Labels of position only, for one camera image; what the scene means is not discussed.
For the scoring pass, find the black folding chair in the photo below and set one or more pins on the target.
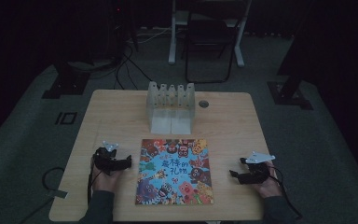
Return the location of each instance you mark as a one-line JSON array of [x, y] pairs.
[[209, 34]]

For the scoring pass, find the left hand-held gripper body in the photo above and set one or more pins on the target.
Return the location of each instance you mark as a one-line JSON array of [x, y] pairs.
[[105, 160]]

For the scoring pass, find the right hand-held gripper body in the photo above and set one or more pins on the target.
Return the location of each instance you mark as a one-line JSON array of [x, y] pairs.
[[256, 174]]

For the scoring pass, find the grey floor tape piece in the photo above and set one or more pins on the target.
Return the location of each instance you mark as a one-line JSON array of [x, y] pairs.
[[57, 194]]

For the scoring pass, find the black stand base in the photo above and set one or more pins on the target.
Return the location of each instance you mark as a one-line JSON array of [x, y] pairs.
[[289, 95], [66, 82]]

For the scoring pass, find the person's left hand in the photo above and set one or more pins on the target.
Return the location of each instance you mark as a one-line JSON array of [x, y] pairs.
[[105, 183]]

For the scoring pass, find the round table grommet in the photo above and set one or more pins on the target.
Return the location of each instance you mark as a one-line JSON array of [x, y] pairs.
[[203, 104]]

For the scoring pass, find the white book rack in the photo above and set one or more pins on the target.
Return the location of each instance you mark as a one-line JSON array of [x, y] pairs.
[[171, 107]]

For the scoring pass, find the colourful picture book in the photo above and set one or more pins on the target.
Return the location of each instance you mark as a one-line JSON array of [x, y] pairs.
[[174, 172]]

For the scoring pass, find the white desk frame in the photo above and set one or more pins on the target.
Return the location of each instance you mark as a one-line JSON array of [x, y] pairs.
[[173, 37]]

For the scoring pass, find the person's right hand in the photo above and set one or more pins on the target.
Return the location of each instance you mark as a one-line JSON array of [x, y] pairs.
[[272, 185]]

